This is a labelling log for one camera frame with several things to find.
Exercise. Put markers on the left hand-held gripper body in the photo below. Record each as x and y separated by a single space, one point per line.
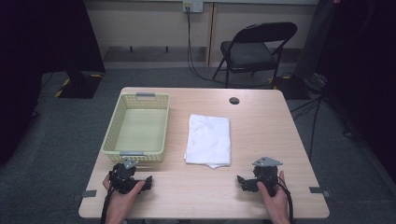
120 179

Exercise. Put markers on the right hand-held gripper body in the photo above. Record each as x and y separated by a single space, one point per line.
267 175

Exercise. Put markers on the pale yellow plastic basket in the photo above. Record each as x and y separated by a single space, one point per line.
141 130

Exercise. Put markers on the white towel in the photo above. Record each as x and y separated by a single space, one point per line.
208 140

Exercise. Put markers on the person's left hand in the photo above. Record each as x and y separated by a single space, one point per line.
121 203

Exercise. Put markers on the person's right hand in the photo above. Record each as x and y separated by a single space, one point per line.
278 205

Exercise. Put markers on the grey tape strip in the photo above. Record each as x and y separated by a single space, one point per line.
88 193
317 190

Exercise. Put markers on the black tripod legs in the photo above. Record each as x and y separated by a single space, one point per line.
315 124

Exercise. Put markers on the black stand base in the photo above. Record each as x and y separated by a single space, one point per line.
291 88
81 87

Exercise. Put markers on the black folding chair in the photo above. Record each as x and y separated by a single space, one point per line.
249 54

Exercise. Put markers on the black curtain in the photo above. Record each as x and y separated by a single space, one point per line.
37 56
364 62

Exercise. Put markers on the wooden wall post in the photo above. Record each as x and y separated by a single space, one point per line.
211 34

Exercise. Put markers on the white wall socket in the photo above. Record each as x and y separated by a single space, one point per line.
193 6

